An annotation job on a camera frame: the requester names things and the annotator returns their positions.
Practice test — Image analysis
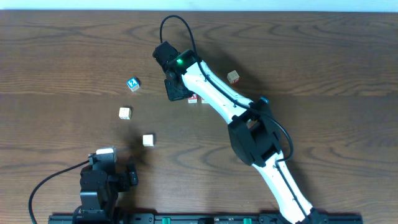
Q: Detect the red A letter block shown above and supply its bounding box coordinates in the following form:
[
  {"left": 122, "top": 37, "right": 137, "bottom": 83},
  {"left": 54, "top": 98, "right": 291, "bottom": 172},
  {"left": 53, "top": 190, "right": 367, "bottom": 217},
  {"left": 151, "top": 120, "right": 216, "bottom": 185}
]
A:
[{"left": 188, "top": 93, "right": 198, "bottom": 104}]

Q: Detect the red I letter block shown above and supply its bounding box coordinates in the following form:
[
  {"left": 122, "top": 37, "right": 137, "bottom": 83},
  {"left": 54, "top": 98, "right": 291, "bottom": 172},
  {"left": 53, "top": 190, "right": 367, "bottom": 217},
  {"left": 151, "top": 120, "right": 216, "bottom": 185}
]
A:
[{"left": 201, "top": 98, "right": 209, "bottom": 104}]

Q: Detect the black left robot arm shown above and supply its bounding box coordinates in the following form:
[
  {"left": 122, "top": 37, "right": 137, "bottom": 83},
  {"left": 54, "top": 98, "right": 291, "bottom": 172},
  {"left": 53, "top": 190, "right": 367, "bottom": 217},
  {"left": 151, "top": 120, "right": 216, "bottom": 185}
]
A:
[{"left": 72, "top": 152, "right": 138, "bottom": 223}]

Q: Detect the blue H letter block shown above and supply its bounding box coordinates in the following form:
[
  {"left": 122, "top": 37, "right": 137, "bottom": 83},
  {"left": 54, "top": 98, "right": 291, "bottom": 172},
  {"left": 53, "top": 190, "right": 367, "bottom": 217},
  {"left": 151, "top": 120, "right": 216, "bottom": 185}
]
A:
[{"left": 142, "top": 134, "right": 154, "bottom": 147}]

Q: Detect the blue 2 number block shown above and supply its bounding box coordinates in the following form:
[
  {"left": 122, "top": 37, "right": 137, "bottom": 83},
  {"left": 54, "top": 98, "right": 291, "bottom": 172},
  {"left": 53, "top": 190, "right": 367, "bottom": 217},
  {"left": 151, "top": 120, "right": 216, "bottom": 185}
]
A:
[{"left": 126, "top": 77, "right": 141, "bottom": 92}]

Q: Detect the cow picture wooden block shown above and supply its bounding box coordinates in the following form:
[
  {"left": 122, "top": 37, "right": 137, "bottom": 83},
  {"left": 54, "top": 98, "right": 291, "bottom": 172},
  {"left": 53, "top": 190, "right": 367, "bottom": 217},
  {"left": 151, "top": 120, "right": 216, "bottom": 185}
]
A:
[{"left": 119, "top": 107, "right": 131, "bottom": 119}]

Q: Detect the red E letter block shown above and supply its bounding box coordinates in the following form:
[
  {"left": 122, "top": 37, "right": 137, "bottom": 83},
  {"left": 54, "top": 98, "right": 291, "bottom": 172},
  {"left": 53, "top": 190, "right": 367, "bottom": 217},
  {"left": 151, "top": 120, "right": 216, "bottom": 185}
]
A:
[{"left": 227, "top": 70, "right": 240, "bottom": 84}]

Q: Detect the blue D letter block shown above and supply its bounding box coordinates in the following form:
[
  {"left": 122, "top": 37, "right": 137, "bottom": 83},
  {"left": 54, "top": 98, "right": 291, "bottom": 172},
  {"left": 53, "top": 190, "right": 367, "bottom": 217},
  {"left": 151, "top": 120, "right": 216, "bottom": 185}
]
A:
[{"left": 260, "top": 96, "right": 269, "bottom": 104}]

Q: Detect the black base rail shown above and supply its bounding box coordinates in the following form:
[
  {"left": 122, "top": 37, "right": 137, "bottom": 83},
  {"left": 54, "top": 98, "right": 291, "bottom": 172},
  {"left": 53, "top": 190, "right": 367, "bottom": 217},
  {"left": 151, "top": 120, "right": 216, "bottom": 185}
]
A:
[{"left": 48, "top": 212, "right": 364, "bottom": 224}]

